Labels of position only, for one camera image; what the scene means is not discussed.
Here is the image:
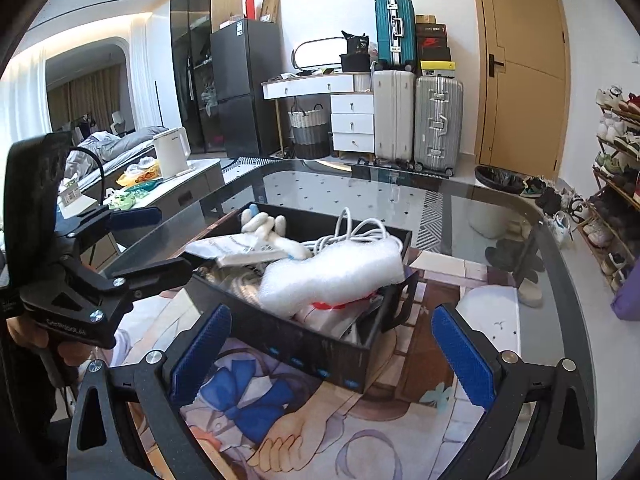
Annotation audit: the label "white foam sheet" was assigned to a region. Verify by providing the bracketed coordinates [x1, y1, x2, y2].
[257, 247, 407, 318]

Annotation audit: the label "printed cartoon table mat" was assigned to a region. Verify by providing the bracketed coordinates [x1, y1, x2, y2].
[107, 250, 521, 480]

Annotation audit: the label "white fabric glove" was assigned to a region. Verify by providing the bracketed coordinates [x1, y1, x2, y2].
[240, 205, 311, 261]

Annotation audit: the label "teal suitcase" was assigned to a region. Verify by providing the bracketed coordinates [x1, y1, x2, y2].
[375, 0, 417, 72]

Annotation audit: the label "dark grey fridge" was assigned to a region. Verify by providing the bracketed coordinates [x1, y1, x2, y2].
[210, 19, 285, 158]

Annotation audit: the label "white electric kettle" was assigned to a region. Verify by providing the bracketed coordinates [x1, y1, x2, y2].
[152, 127, 192, 177]

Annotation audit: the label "clear plastic bag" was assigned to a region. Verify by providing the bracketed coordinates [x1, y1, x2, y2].
[210, 265, 266, 301]

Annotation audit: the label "wooden shoe rack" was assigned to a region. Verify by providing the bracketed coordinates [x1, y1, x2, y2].
[592, 85, 640, 293]

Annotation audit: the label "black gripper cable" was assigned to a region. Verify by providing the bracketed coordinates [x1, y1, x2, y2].
[67, 146, 108, 208]

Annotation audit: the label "tan wooden door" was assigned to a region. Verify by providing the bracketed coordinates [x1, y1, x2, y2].
[469, 0, 572, 181]

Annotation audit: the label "woven laundry basket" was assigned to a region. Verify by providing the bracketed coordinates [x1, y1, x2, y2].
[288, 104, 331, 158]

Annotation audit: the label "green plastic bag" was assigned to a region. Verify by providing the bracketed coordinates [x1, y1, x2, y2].
[107, 187, 161, 211]

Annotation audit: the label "black storage box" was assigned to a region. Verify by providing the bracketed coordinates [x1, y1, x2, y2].
[187, 202, 421, 395]

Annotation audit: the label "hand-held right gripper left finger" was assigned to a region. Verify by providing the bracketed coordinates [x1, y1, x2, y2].
[67, 302, 233, 480]

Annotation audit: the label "grey sideboard with white top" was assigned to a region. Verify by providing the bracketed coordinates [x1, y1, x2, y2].
[60, 159, 226, 271]

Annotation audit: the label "black bag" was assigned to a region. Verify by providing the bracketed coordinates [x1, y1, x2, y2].
[340, 30, 373, 73]

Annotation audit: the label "white bin with black liner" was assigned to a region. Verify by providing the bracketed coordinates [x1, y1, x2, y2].
[474, 165, 526, 240]

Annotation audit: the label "yellow snack bag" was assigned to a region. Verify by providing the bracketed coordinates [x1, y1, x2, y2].
[116, 157, 161, 186]

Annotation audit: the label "purple bag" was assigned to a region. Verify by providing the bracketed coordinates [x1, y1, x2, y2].
[612, 265, 640, 321]

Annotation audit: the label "white printed packet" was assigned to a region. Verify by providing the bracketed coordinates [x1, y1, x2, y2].
[185, 232, 281, 268]

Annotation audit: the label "bed with grey blanket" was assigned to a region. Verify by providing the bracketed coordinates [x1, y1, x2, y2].
[67, 126, 168, 186]

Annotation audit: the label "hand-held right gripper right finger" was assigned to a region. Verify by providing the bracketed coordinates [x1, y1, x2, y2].
[431, 302, 598, 480]

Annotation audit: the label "white suitcase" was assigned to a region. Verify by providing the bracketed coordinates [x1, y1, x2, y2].
[372, 70, 417, 163]

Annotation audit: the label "dark glass wardrobe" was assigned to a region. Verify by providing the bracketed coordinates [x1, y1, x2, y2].
[170, 0, 243, 156]

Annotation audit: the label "white drawer cabinet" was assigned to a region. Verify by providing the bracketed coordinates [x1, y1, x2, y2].
[330, 92, 376, 153]

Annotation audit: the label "rows of assorted shoes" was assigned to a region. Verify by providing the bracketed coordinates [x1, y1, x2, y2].
[592, 85, 640, 293]

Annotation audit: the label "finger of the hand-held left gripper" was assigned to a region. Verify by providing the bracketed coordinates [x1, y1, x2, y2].
[62, 252, 207, 311]
[52, 206, 163, 251]

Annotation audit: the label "silver suitcase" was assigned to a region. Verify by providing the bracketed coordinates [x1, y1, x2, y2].
[414, 76, 464, 177]

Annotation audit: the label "person's left hand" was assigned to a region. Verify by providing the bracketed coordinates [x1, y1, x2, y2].
[6, 316, 97, 386]

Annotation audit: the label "white cable bundle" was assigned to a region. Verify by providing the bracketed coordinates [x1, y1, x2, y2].
[312, 207, 401, 256]

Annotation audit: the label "cluster of loose sneakers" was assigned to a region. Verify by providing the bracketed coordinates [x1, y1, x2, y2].
[520, 175, 591, 248]

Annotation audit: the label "yellow and black shoe box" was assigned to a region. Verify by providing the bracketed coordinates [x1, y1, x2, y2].
[420, 61, 457, 78]

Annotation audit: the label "red and white plastic bag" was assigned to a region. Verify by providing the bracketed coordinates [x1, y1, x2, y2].
[295, 300, 381, 331]

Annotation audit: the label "oval mirror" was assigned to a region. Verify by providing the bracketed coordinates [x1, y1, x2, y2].
[292, 36, 351, 73]

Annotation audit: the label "beige slipper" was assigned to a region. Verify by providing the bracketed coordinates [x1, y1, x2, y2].
[517, 280, 545, 308]

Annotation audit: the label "brown curtain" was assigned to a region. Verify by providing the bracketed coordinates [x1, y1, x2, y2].
[47, 67, 121, 131]

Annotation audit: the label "white vanity desk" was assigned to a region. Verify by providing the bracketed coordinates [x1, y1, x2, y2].
[261, 72, 373, 101]

